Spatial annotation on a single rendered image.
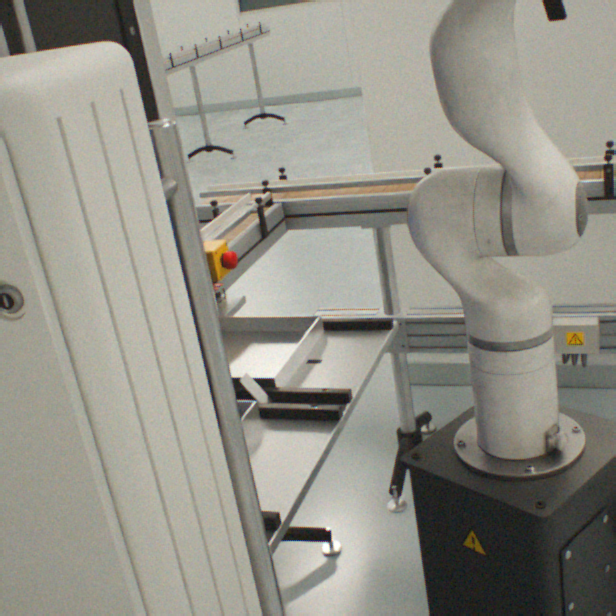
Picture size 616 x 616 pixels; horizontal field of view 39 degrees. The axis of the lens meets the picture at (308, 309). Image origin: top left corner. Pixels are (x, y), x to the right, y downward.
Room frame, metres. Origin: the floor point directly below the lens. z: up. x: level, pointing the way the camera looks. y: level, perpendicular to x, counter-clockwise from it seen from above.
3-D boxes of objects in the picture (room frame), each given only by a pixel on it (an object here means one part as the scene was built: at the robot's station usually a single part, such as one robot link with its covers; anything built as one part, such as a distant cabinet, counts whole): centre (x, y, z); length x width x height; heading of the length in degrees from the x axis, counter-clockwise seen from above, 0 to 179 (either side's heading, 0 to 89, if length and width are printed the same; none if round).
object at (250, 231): (2.14, 0.21, 0.92); 0.69 x 0.16 x 0.16; 157
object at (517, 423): (1.10, -0.27, 0.95); 0.19 x 0.19 x 0.18
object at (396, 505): (2.40, -0.25, 0.07); 0.50 x 0.08 x 0.14; 157
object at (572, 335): (2.13, -0.71, 0.50); 0.12 x 0.05 x 0.09; 67
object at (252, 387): (1.31, 0.07, 0.91); 0.14 x 0.03 x 0.06; 67
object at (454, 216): (1.12, -0.24, 1.16); 0.19 x 0.12 x 0.24; 63
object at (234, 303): (1.85, 0.23, 0.87); 0.14 x 0.13 x 0.02; 67
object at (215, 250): (1.82, 0.20, 1.00); 0.08 x 0.07 x 0.07; 67
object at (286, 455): (1.36, 0.19, 0.87); 0.70 x 0.48 x 0.02; 157
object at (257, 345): (1.54, 0.19, 0.90); 0.34 x 0.26 x 0.04; 67
